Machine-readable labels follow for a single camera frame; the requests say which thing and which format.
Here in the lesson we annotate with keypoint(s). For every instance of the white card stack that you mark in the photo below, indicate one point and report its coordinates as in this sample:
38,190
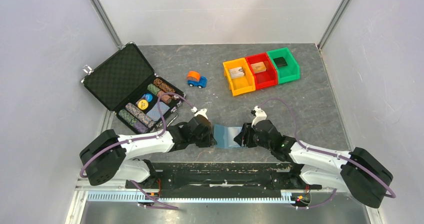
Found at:
237,72

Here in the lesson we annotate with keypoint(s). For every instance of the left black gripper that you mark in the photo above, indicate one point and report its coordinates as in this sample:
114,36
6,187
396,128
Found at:
210,140

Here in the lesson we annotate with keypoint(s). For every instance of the blue playing card deck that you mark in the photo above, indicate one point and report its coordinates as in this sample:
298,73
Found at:
154,113

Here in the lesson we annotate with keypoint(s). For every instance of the black poker chip case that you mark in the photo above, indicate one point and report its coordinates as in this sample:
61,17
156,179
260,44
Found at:
125,78

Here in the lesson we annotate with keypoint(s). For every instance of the yellow dealer chip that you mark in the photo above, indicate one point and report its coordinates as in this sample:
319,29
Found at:
142,104

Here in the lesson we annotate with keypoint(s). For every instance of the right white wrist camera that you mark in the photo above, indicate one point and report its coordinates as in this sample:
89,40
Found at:
259,115

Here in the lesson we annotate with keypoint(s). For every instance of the gold card in red bin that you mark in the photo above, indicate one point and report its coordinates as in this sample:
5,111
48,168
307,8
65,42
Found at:
258,67

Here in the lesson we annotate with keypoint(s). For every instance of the black card in green bin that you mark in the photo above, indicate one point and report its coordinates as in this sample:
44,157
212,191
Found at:
280,62

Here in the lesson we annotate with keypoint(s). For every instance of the blue orange toy car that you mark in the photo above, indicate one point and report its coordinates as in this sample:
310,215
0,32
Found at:
194,79

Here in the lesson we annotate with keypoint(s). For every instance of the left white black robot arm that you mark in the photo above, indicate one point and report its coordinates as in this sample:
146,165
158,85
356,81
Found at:
112,156

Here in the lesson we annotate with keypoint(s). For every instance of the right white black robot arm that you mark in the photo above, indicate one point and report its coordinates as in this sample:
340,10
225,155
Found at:
357,172

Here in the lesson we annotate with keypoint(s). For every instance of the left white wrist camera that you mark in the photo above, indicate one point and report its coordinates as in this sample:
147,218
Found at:
199,112

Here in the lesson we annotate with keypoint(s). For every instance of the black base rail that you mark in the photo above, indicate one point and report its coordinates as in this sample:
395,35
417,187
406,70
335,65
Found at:
225,180

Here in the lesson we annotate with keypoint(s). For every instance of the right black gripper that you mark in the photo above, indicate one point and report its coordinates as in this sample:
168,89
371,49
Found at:
244,136

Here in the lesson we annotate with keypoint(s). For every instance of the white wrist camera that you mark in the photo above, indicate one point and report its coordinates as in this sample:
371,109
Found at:
199,112
259,115

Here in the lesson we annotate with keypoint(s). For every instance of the red storage bin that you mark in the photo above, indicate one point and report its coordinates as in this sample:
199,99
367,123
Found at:
265,79

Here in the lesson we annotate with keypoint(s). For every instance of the green storage bin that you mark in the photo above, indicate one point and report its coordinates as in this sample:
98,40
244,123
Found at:
289,73

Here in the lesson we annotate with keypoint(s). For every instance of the blue card holder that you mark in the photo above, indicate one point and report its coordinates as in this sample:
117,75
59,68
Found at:
224,136

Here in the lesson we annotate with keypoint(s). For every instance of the yellow storage bin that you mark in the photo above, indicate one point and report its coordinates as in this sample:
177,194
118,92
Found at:
241,85

